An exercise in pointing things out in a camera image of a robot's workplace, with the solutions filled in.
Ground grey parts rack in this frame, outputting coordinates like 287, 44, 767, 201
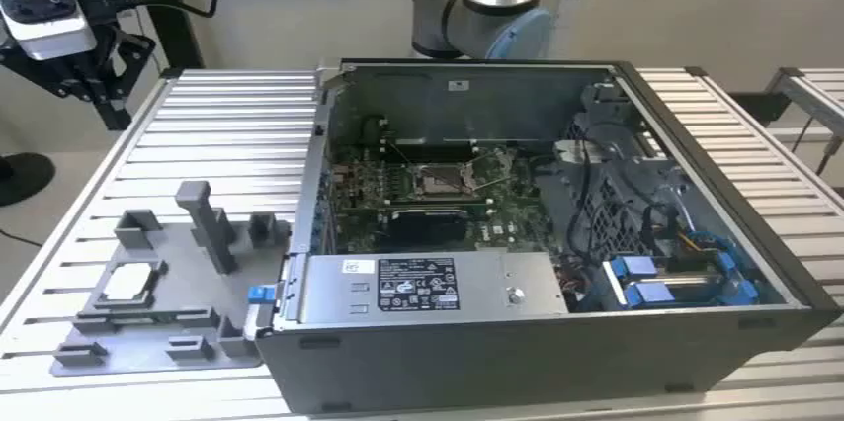
51, 181, 295, 377

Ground silver CPU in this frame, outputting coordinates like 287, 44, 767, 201
98, 270, 155, 299

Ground blue disk carrier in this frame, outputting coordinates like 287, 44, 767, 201
618, 280, 726, 306
602, 255, 720, 279

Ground black power supply label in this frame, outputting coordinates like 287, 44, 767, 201
375, 257, 458, 312

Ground thin metal locking lever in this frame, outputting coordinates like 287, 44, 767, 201
386, 140, 418, 169

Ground black cable bundle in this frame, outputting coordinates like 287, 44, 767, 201
566, 133, 634, 254

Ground black open PC case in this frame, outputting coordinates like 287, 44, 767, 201
254, 57, 844, 415

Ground black stand pole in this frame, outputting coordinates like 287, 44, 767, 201
124, 0, 206, 71

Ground green motherboard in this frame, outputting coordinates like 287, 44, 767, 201
326, 143, 562, 254

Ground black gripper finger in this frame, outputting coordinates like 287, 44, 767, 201
0, 47, 67, 99
91, 31, 159, 131

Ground blue drive cage clip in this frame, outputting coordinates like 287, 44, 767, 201
714, 250, 760, 306

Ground metal drive cage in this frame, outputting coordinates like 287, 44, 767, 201
537, 112, 791, 313

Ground metal socket cover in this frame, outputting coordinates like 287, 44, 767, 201
471, 148, 520, 190

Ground black box under table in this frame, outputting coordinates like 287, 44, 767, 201
728, 91, 792, 126

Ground black round stand base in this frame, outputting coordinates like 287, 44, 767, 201
0, 152, 55, 208

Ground black RAM slots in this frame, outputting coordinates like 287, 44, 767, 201
381, 136, 479, 151

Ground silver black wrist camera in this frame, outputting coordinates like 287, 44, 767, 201
0, 0, 100, 62

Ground black graphics card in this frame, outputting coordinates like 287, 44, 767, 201
339, 198, 495, 252

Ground silver power supply unit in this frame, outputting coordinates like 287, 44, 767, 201
299, 251, 570, 321

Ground CPU socket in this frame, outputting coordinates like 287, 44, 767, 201
411, 163, 474, 198

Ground metal slat side table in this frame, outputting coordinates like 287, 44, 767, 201
768, 66, 844, 145

